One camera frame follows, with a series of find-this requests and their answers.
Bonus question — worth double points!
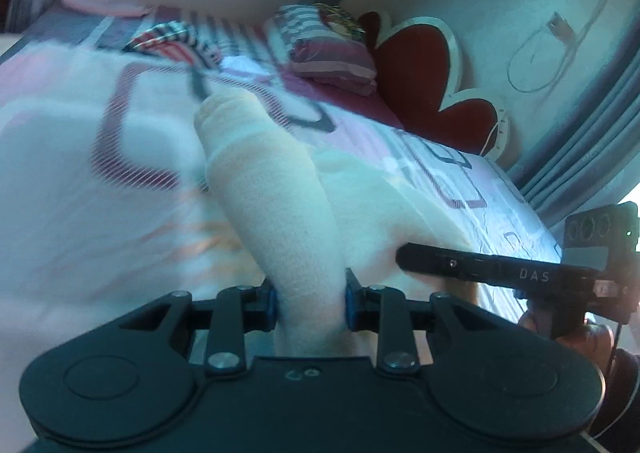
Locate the cream white small garment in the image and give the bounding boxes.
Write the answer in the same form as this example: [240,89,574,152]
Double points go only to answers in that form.
[194,86,478,357]

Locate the red white striped clothing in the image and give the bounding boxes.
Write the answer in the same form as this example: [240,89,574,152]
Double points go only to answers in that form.
[122,21,224,70]

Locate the person's right hand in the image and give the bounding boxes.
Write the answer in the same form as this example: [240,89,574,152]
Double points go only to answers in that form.
[518,303,614,374]

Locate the white pink patterned bedsheet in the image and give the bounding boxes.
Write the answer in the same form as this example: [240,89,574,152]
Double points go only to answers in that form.
[1,43,561,452]

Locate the red heart-shaped headboard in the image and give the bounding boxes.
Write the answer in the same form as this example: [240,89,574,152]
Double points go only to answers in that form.
[359,11,510,161]

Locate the small white folded cloth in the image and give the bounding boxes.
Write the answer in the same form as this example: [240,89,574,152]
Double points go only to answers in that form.
[219,56,272,80]

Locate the purple striped far bedsheet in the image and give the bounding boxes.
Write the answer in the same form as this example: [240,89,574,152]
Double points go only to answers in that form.
[25,2,401,128]

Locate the striped folded blanket pile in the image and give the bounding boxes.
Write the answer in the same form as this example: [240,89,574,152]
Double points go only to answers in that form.
[264,4,378,97]

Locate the pink flat pillow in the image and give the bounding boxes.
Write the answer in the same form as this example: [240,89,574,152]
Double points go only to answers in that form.
[61,0,152,19]

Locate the thin wire on wall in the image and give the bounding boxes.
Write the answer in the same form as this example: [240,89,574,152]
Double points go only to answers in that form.
[505,0,622,95]

